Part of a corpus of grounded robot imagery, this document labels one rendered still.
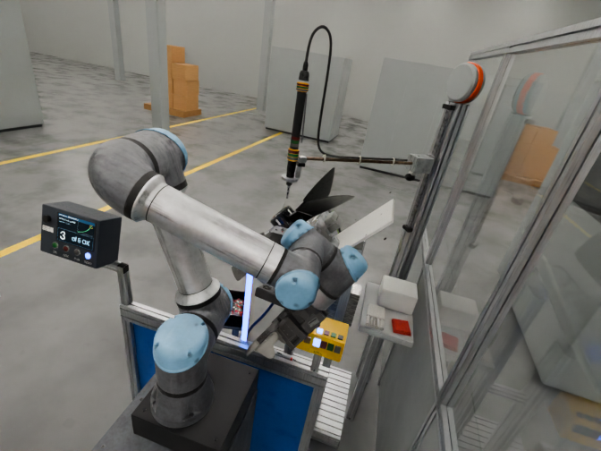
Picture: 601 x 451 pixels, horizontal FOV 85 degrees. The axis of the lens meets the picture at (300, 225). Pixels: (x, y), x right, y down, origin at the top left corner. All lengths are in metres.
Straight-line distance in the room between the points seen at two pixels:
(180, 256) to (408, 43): 12.86
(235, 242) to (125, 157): 0.24
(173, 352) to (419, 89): 6.29
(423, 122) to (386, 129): 0.66
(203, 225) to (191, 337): 0.30
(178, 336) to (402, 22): 13.06
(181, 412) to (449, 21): 13.18
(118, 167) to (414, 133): 6.34
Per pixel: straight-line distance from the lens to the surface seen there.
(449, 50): 13.38
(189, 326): 0.82
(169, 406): 0.91
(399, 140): 6.78
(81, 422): 2.34
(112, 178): 0.64
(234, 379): 1.01
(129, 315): 1.60
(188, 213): 0.60
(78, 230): 1.46
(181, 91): 9.46
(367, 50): 13.48
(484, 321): 1.03
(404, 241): 1.83
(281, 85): 8.83
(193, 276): 0.84
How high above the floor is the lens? 1.89
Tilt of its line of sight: 27 degrees down
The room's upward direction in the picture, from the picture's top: 10 degrees clockwise
